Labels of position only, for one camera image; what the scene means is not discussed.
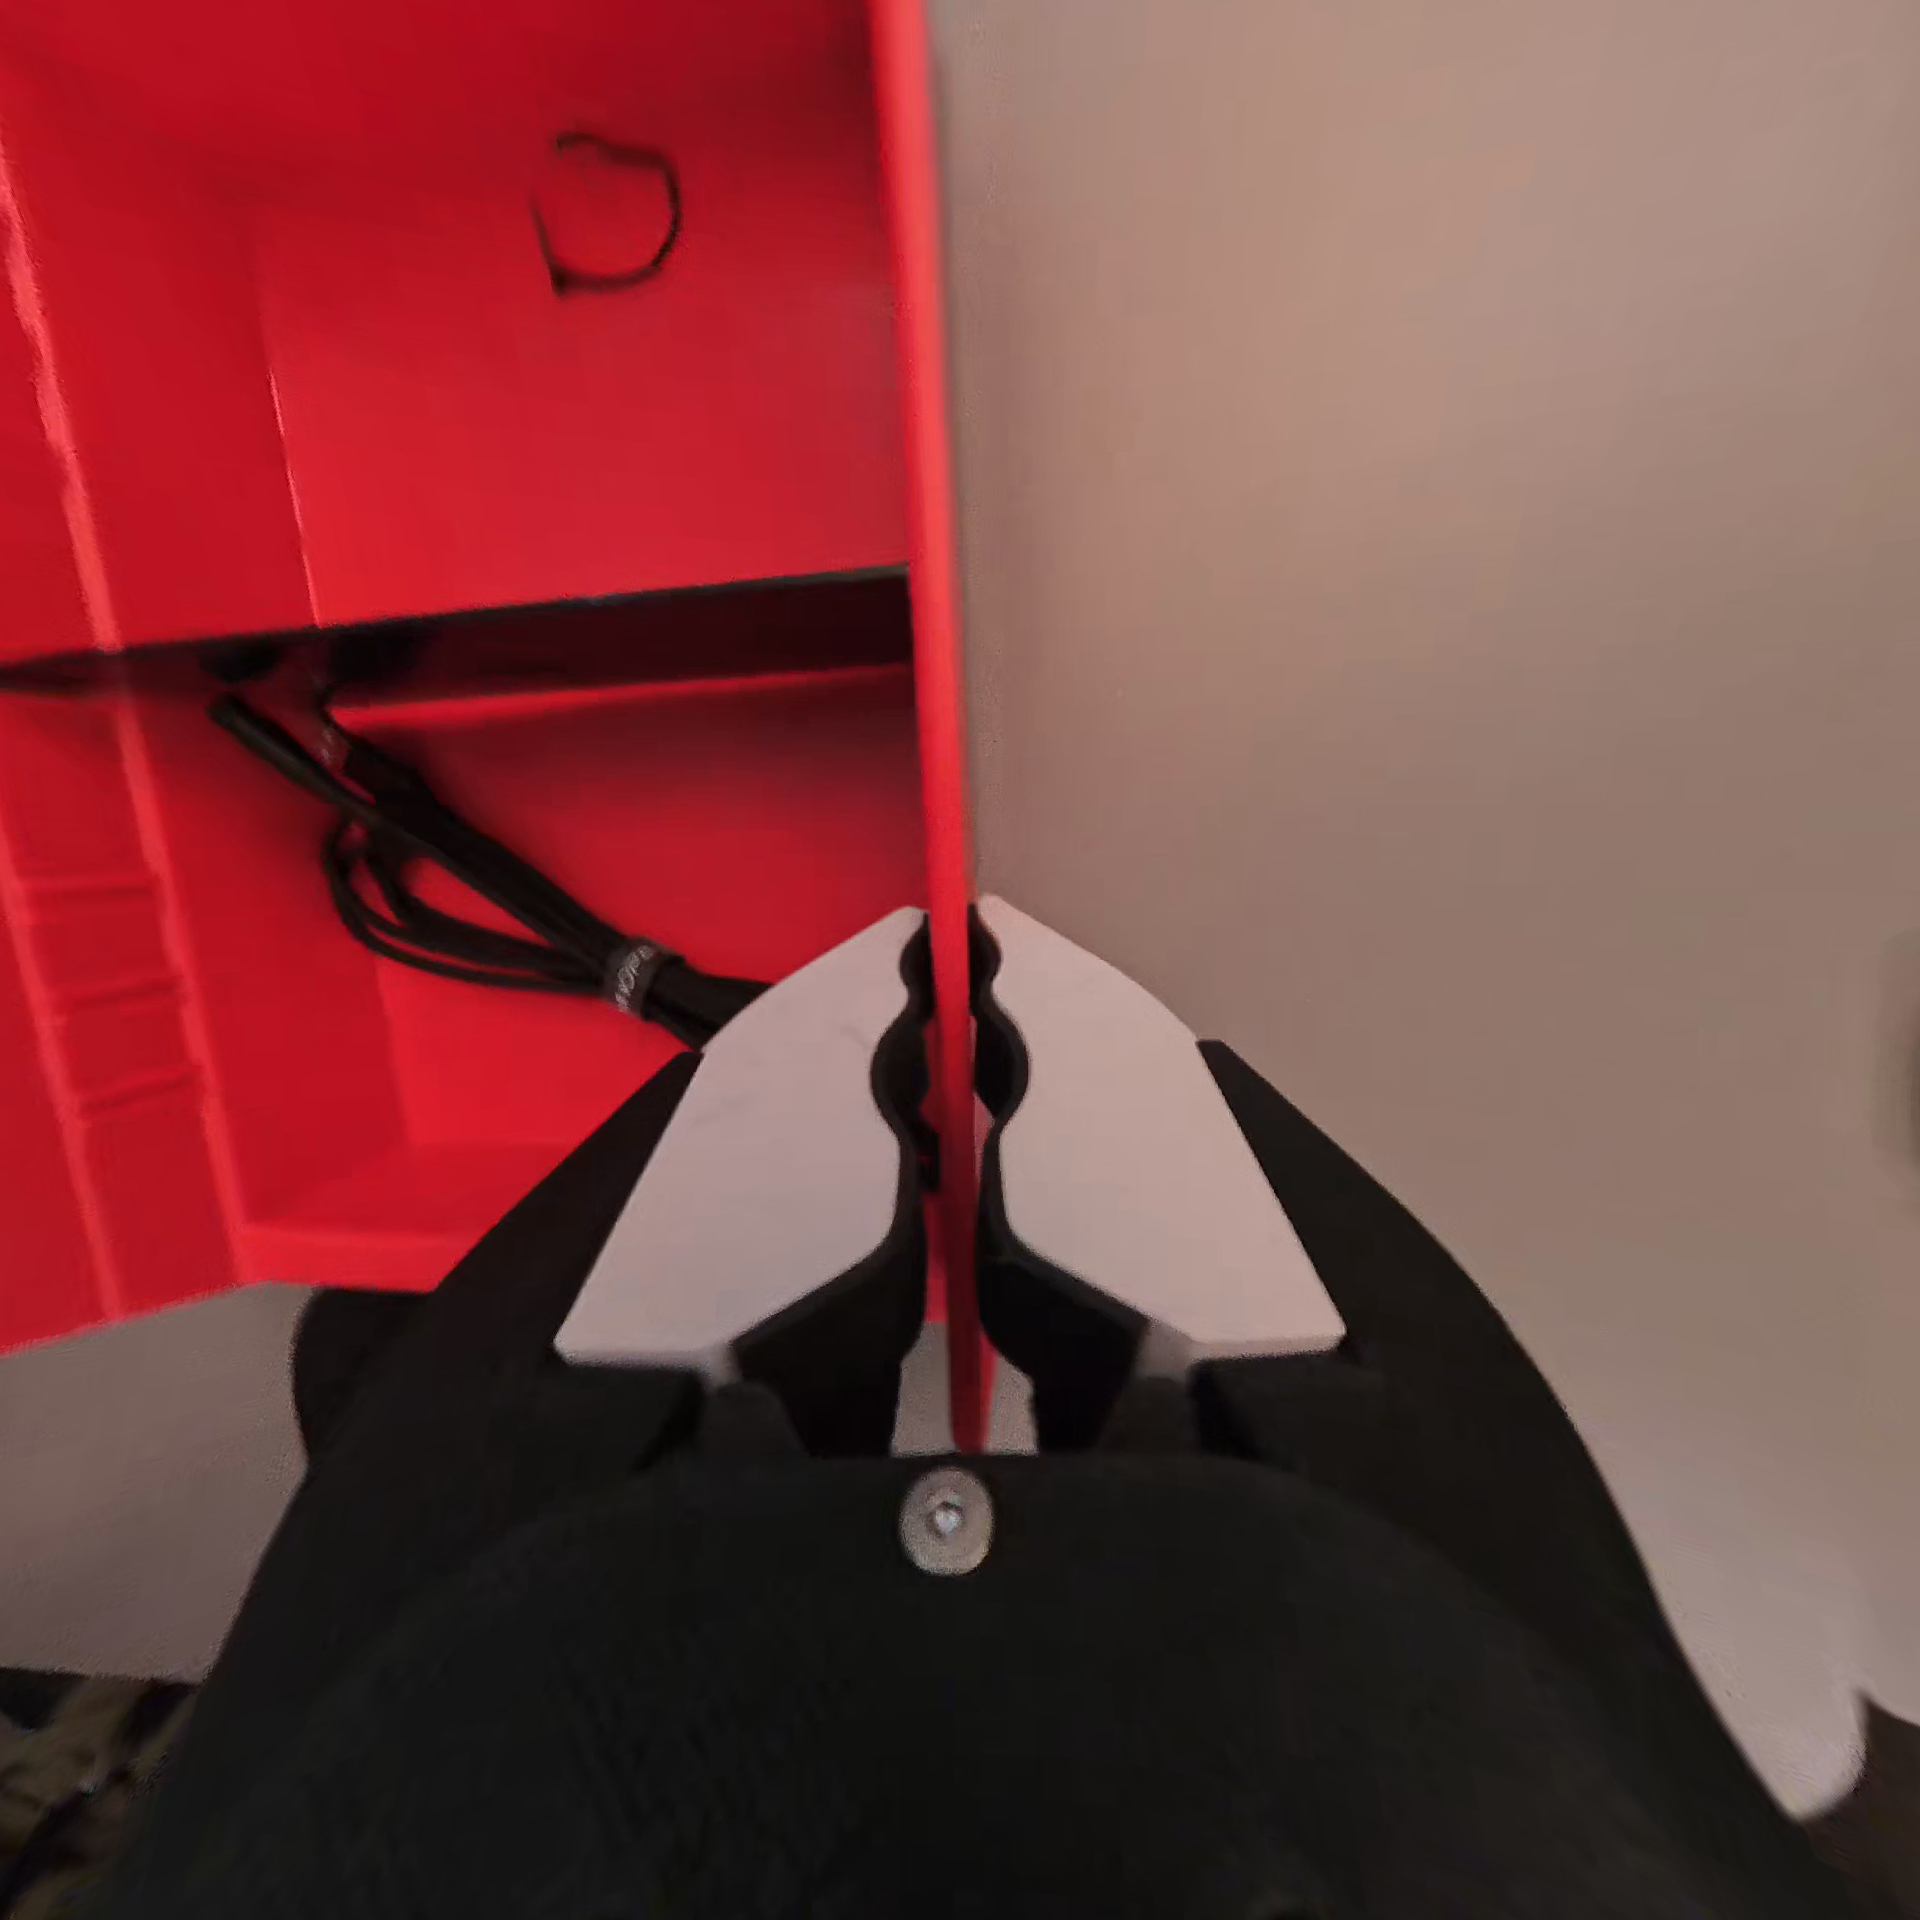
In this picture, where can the black bin divider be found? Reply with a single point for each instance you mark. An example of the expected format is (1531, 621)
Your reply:
(599, 637)

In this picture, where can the red plastic bin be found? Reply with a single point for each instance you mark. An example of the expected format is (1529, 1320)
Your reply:
(525, 450)

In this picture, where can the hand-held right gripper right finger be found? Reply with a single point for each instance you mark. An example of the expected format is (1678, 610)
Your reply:
(1171, 1185)

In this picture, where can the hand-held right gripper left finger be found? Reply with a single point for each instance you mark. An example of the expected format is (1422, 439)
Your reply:
(751, 1170)

